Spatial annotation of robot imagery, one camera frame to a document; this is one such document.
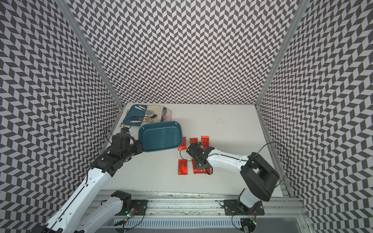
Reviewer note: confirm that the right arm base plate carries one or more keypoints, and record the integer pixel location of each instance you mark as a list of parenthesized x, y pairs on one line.
[(234, 207)]

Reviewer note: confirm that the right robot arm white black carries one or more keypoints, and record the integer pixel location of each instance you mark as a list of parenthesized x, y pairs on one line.
[(259, 176)]

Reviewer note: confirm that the red tea bag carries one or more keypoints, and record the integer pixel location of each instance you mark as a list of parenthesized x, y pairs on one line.
[(183, 145), (182, 167), (204, 171), (205, 141), (193, 140)]

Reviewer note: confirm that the teal storage box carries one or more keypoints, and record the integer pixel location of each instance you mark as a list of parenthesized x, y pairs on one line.
[(160, 136)]

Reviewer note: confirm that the beige cloth napkin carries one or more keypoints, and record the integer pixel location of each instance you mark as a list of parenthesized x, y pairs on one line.
[(154, 110)]

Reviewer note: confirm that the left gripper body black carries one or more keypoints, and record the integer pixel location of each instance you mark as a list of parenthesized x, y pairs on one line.
[(134, 149)]

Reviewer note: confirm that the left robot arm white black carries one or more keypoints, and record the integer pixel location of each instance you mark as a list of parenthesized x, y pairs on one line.
[(70, 218)]

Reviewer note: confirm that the teal flat tray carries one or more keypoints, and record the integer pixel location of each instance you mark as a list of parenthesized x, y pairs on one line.
[(136, 113)]

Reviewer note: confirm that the green handled gold spoon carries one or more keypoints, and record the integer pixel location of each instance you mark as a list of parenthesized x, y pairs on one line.
[(133, 118)]

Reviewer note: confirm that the white handled spoon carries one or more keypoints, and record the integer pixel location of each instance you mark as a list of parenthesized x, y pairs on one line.
[(150, 112), (136, 107)]

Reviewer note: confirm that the black spoon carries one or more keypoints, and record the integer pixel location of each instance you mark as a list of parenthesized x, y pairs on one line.
[(147, 117)]

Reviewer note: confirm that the pink plastic cup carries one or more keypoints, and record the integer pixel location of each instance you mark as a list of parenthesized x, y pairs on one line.
[(167, 115)]

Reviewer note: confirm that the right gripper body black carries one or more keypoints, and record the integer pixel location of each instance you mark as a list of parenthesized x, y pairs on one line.
[(199, 166)]

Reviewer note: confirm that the aluminium front rail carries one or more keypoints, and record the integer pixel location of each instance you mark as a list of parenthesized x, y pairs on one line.
[(168, 204)]

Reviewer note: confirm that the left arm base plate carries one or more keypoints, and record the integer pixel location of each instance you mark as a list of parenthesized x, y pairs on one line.
[(138, 207)]

